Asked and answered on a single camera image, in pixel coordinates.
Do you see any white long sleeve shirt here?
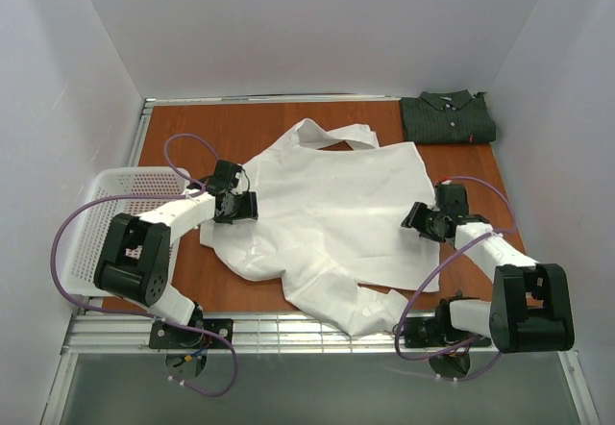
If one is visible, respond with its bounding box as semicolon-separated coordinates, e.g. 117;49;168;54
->
200;119;440;336

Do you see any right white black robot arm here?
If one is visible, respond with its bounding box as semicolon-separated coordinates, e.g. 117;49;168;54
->
396;176;575;354

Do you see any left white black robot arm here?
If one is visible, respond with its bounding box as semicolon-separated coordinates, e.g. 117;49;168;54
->
94;160;258;327

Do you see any folded dark green shirt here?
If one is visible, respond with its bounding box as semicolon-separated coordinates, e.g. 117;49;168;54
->
399;89;497;144

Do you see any white plastic basket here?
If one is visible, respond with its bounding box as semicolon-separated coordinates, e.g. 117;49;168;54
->
58;166;188;297

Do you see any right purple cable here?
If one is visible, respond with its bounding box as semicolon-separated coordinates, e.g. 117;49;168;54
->
393;174;518;383

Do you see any purple cable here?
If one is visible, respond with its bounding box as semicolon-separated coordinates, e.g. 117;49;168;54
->
51;134;240;398
393;174;518;383

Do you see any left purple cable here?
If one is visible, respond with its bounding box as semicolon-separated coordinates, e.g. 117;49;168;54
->
51;134;240;398

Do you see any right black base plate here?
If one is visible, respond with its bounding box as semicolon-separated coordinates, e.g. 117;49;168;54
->
393;316;492;349

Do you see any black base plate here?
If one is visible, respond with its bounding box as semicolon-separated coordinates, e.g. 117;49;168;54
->
393;316;492;349
148;318;234;350

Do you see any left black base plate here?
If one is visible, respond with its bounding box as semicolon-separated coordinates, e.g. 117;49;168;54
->
148;318;234;350

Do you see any aluminium table frame rail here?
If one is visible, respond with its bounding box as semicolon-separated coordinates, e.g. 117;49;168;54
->
61;312;395;354

